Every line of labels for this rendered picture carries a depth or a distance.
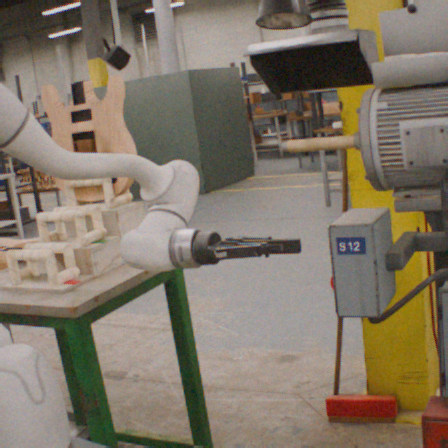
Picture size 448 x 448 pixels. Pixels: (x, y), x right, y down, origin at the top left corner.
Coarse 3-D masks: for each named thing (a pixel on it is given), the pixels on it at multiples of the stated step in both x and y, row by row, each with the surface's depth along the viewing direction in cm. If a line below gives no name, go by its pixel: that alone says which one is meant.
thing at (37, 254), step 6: (6, 252) 193; (12, 252) 191; (18, 252) 190; (24, 252) 188; (30, 252) 187; (36, 252) 186; (42, 252) 184; (48, 252) 184; (12, 258) 191; (18, 258) 190; (24, 258) 188; (30, 258) 187; (36, 258) 186; (42, 258) 185
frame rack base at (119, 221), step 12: (120, 204) 216; (84, 216) 212; (108, 216) 207; (120, 216) 207; (132, 216) 212; (144, 216) 218; (72, 228) 216; (108, 228) 208; (120, 228) 207; (132, 228) 212
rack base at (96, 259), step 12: (72, 240) 210; (120, 240) 207; (84, 252) 194; (96, 252) 196; (108, 252) 201; (60, 264) 200; (84, 264) 195; (96, 264) 196; (108, 264) 201; (120, 264) 206; (96, 276) 196
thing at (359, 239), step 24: (360, 216) 136; (384, 216) 136; (336, 240) 132; (360, 240) 130; (384, 240) 136; (336, 264) 133; (360, 264) 131; (384, 264) 135; (336, 288) 134; (360, 288) 132; (384, 288) 135; (336, 312) 136; (360, 312) 133
